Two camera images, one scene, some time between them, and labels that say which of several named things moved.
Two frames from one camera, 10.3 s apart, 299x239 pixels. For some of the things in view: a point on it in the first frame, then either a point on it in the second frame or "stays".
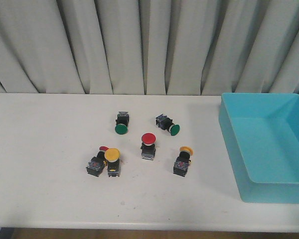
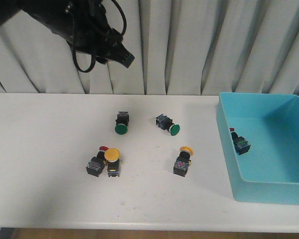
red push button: x=148 y=146 → x=241 y=145
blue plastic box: x=266 y=136 stays
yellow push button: x=112 y=156 stays
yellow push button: x=181 y=165 stays
